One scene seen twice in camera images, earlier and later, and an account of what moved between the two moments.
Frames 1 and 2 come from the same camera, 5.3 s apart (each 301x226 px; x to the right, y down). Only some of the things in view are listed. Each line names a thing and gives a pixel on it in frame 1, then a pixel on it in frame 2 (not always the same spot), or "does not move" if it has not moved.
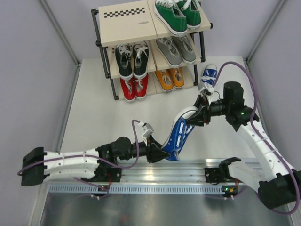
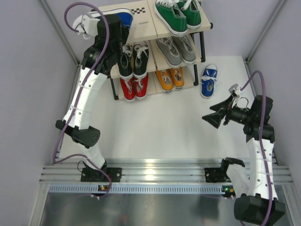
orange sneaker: x=164 y=76 does not move
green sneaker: x=170 y=14 does not move
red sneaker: x=128 y=87 does not move
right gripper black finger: x=200 y=117 to x=216 y=118
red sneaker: x=141 y=87 does not move
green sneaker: x=191 y=10 does not move
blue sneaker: x=180 y=131 to x=125 y=15
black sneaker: x=140 y=54 does not move
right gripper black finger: x=200 y=102 to x=220 y=108
